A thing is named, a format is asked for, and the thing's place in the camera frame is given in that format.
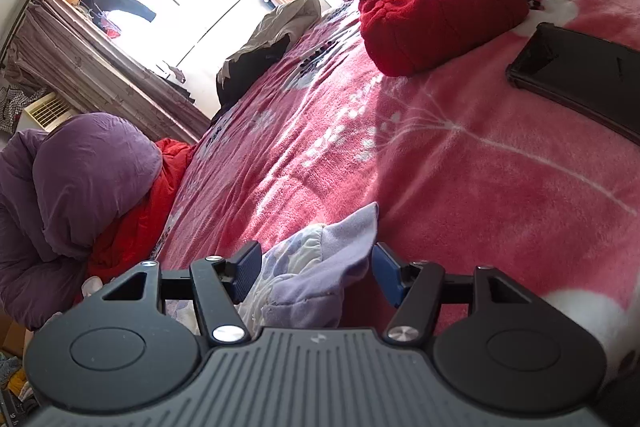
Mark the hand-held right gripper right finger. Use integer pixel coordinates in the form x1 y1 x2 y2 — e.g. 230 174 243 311
371 242 544 348

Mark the purple duvet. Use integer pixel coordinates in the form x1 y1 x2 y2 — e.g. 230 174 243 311
0 112 164 332

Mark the checked cloth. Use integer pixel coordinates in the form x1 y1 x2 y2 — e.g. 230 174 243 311
0 84 49 134

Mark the white air conditioner unit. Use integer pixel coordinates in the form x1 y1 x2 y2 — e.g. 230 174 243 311
22 93 72 132

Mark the beige and black jacket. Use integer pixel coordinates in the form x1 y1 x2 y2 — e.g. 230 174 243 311
216 0 323 108

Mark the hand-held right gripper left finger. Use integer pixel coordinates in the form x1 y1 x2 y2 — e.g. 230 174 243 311
102 241 263 346

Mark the red quilt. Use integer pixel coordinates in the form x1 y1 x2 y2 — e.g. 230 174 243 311
80 138 199 294

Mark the red knitted sweater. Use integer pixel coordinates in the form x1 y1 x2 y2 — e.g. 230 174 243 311
358 0 530 78

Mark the lavender and white garment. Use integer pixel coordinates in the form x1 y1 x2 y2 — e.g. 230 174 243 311
165 202 381 333

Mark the pink floral blanket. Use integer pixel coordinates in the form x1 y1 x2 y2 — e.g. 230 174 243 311
150 0 640 408

